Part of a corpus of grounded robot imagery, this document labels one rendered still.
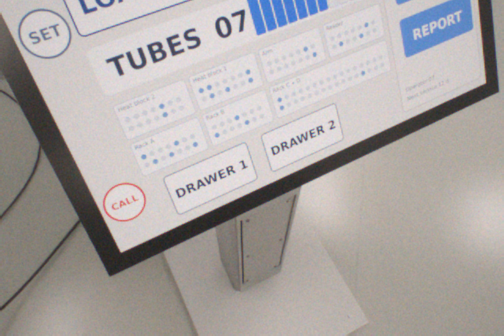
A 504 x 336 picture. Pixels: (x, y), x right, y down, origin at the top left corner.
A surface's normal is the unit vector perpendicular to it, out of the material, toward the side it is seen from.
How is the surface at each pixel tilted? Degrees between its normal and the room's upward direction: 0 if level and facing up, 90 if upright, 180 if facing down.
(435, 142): 0
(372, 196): 0
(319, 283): 5
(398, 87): 50
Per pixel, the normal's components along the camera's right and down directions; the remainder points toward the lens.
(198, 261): -0.07, -0.46
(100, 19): 0.36, 0.28
